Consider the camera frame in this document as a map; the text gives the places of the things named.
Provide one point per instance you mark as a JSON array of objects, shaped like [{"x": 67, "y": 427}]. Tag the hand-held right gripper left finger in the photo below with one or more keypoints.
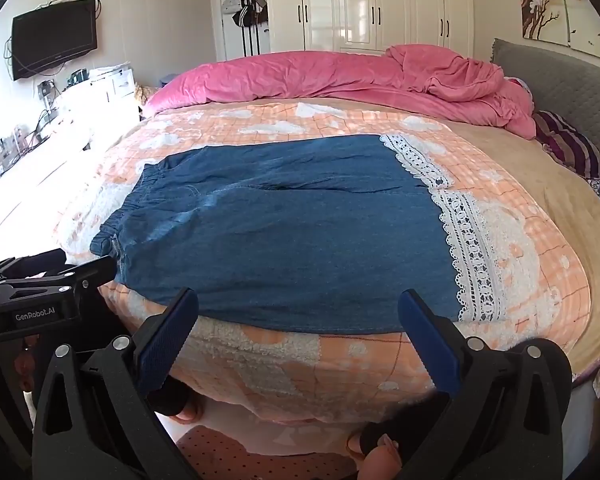
[{"x": 167, "y": 340}]

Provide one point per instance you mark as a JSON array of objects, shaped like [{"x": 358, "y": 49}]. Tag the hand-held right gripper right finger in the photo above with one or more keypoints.
[{"x": 430, "y": 340}]

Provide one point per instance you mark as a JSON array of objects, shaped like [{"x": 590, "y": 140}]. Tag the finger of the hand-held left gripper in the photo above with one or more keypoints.
[{"x": 92, "y": 269}]

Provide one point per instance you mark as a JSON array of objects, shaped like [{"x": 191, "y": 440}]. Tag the blue denim pants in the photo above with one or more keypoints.
[{"x": 280, "y": 240}]

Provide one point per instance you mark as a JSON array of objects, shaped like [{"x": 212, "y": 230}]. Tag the person's right hand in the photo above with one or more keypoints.
[{"x": 382, "y": 467}]

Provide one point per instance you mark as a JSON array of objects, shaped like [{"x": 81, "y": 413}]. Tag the person's left foot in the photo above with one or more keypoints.
[{"x": 172, "y": 400}]

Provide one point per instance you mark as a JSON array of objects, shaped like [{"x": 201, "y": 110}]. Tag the person's foot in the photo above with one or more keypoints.
[
  {"x": 372, "y": 440},
  {"x": 172, "y": 400}
]

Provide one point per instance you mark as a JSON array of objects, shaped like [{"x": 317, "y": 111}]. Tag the peach printed blanket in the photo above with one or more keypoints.
[{"x": 330, "y": 365}]

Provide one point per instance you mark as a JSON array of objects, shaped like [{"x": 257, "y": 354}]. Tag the person's right foot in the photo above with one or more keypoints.
[{"x": 372, "y": 440}]

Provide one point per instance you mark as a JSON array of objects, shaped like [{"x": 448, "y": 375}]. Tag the red dotted mat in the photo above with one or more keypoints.
[{"x": 260, "y": 457}]

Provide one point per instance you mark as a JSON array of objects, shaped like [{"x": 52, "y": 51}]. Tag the white low cabinet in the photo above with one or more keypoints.
[{"x": 75, "y": 120}]

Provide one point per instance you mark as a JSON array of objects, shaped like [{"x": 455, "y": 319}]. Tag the white drawer box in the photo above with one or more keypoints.
[{"x": 112, "y": 82}]

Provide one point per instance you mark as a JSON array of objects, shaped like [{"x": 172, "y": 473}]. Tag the bed with tan sheet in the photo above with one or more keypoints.
[{"x": 555, "y": 195}]

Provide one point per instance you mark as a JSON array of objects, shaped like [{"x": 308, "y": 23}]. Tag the purple striped pillow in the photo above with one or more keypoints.
[{"x": 570, "y": 145}]

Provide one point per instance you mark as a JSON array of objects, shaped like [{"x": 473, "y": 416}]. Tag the white door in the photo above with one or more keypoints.
[{"x": 220, "y": 35}]

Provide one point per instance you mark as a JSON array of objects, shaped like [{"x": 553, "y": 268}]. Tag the grey quilted headboard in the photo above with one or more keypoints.
[{"x": 555, "y": 85}]

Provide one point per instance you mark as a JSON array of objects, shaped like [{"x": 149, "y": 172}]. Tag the pink duvet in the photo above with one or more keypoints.
[{"x": 305, "y": 75}]

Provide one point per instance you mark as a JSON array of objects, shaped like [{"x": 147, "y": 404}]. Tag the black striped hanging bag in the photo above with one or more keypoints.
[{"x": 242, "y": 15}]

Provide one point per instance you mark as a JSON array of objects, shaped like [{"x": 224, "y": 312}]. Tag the white hanging bag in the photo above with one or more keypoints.
[{"x": 231, "y": 2}]

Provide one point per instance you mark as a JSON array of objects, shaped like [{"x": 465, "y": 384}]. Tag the white wardrobe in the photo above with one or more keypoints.
[{"x": 370, "y": 5}]

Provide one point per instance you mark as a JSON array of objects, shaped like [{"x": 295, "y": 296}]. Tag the black wall television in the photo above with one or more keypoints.
[{"x": 55, "y": 37}]

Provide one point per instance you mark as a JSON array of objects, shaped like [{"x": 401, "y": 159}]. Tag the floral wall painting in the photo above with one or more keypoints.
[{"x": 545, "y": 0}]

